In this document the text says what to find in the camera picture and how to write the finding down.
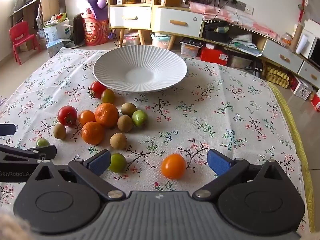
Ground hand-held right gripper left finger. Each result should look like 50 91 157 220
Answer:
27 149 126 202

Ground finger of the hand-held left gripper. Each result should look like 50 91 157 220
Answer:
0 144 57 164
0 124 16 137

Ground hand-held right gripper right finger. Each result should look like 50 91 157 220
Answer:
192 149 290 201

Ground large orange cherry tomato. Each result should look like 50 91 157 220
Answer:
161 153 187 180

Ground small orange cherry tomato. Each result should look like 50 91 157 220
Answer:
79 110 96 127

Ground red tomato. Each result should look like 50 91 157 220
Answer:
57 105 78 127
88 81 107 99

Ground large orange mandarin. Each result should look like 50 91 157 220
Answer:
94 102 120 129

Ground green jujube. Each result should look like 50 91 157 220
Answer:
132 110 148 127

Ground green-brown cherry tomato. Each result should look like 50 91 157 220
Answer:
101 89 115 104

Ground white ribbed plate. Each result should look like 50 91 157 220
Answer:
93 45 188 93

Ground floral tablecloth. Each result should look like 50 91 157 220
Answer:
0 47 304 233

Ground beige fuzzy cloth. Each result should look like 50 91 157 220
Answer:
0 214 33 240

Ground yellow table cover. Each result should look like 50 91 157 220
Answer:
266 81 315 233

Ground blue and white carton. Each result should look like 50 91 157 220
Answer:
46 39 73 58

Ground red plastic chair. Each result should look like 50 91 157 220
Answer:
9 21 42 63

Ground clear storage bin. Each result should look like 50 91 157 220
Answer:
229 55 253 69
125 35 140 46

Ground yellow egg cartons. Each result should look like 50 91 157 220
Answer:
264 65 290 88

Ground red box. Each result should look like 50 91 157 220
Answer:
200 46 229 67

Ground white carton with toys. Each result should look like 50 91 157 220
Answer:
42 12 73 48

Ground white printed box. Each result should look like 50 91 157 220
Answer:
291 79 314 100

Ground clear bin with black lid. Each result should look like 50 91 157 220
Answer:
180 39 204 57

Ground pile of papers and bags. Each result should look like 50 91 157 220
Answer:
230 34 263 57

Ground black panel heater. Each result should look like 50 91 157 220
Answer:
73 12 87 47

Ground long wooden media stand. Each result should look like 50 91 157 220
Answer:
201 20 320 89

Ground black case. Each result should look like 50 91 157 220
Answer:
204 22 232 43

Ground red printed bucket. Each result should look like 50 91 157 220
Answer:
82 14 109 46

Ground clear bin with blue lid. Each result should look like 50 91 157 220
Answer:
151 34 175 49

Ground wooden desk with shelves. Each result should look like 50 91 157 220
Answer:
10 0 65 53

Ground glass jar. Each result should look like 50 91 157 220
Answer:
281 32 293 47

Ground low wooden drawer cabinet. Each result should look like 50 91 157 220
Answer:
151 4 204 51

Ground pink patterned cloth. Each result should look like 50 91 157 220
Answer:
189 1 279 45

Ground tall wooden shelf cabinet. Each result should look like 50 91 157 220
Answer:
108 0 157 47

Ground cardboard tube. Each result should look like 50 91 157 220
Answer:
291 24 304 53

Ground white boards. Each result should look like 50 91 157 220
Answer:
299 17 320 65

